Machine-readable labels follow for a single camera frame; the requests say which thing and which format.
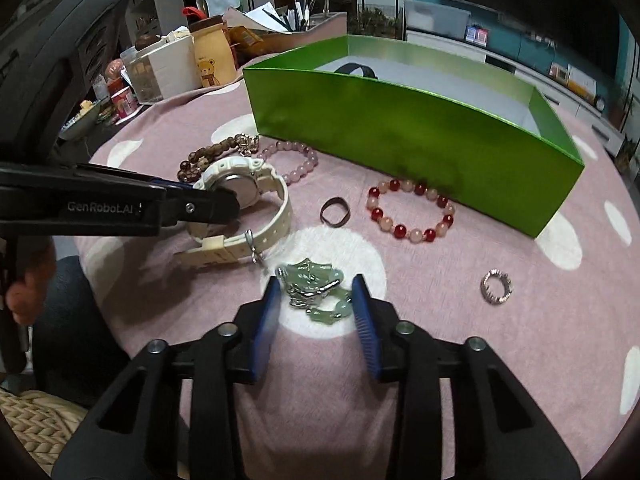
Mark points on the leafy potted plant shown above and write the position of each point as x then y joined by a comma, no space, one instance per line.
380,22

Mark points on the yellow desk calendar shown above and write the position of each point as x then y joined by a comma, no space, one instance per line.
575,77

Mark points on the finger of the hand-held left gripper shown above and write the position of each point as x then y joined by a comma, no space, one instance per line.
150,181
205,207

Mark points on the white wrist watch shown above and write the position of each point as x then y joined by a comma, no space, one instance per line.
225,252

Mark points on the green cardboard box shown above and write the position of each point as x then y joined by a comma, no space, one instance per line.
400,125

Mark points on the small red can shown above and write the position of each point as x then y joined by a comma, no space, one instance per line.
124,102

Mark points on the person's left hand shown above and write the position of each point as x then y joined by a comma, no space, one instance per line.
30,285

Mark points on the green jade pendant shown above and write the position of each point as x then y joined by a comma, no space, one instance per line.
312,277

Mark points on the pink polka dot tablecloth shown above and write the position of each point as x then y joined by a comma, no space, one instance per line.
450,360

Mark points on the clear plastic container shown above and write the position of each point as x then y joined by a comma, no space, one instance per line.
145,80

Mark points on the grey folded cloth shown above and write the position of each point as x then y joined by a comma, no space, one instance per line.
217,2

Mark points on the clear plastic storage bin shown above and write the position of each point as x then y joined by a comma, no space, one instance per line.
435,17

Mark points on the beige knitted cushion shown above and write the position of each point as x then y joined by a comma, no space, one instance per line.
35,425

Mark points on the black alarm clock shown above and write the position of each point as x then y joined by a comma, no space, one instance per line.
600,104

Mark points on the white storage box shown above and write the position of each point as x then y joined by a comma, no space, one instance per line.
172,67

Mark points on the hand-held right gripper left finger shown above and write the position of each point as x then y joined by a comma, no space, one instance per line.
262,325

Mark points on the orange snack packet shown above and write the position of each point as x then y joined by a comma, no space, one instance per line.
245,37

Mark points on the black chair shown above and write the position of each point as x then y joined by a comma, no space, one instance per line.
45,60

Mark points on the grey bowl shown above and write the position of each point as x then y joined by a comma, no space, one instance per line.
80,122

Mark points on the yellow bear print bottle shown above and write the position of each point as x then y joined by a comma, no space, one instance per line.
212,55

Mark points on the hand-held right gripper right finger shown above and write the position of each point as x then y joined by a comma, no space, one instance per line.
367,330

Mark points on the stack of white papers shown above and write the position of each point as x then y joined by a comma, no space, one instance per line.
260,17

